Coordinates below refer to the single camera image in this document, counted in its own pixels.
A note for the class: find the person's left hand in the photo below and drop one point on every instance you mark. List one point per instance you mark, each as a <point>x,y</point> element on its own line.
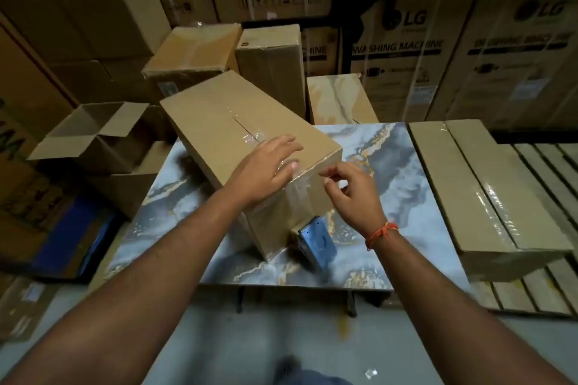
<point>264,172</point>

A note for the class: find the person's right hand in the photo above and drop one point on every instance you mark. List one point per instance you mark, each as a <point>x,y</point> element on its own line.
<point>356,199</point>

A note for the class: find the blue tape dispenser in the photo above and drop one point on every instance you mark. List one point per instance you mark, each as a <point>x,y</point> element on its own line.
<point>316,240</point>

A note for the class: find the large brown cardboard box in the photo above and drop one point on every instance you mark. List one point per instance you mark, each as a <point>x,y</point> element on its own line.
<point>212,118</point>

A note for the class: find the person's left forearm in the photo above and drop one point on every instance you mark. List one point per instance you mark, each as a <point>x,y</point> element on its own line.
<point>135,299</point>

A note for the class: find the person's right forearm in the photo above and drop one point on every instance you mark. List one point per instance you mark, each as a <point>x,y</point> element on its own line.
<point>451,317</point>

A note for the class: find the tall narrow cardboard box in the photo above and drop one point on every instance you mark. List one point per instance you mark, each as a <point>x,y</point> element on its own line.
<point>271,69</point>

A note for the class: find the long flat cardboard box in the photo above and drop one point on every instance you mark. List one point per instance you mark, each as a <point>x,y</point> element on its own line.
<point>478,199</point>

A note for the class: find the taped square cardboard box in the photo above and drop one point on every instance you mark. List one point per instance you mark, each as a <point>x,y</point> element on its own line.
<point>194,48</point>

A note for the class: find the open empty cardboard box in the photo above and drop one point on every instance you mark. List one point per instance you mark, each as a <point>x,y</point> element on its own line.
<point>58,145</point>

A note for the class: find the orange thread wristband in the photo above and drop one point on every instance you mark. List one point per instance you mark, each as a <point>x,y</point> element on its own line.
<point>381,231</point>

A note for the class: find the beige marble pattern tile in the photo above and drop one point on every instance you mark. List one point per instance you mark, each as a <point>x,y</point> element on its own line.
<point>338,100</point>

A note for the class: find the black metal table leg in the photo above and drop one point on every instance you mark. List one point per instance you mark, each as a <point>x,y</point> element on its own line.
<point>351,305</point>
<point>240,301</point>

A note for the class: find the partly hidden appliance carton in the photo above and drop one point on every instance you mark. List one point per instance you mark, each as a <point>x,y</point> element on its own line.
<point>320,60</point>

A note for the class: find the blue patterned shorts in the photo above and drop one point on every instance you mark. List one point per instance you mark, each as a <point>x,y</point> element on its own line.
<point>320,379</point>

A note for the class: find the wooden pallet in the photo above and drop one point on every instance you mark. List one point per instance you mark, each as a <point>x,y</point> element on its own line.
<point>555,168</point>

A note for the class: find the blue printed flattened carton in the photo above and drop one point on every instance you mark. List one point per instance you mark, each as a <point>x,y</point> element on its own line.
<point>67,236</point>

